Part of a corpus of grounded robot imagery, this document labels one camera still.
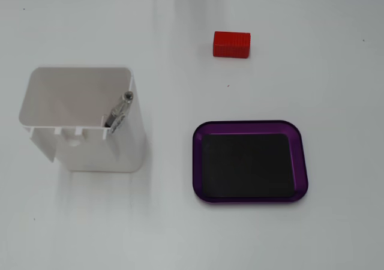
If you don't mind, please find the silver metal tool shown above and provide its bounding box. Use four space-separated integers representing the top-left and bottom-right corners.
104 91 134 134

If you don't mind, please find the white plastic pen holder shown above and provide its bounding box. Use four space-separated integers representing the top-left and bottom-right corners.
18 67 147 173

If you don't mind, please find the purple metal tray black liner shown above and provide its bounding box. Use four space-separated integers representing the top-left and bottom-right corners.
192 119 309 204

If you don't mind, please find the red ribbed rectangular block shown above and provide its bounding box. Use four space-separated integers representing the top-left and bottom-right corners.
212 31 251 58

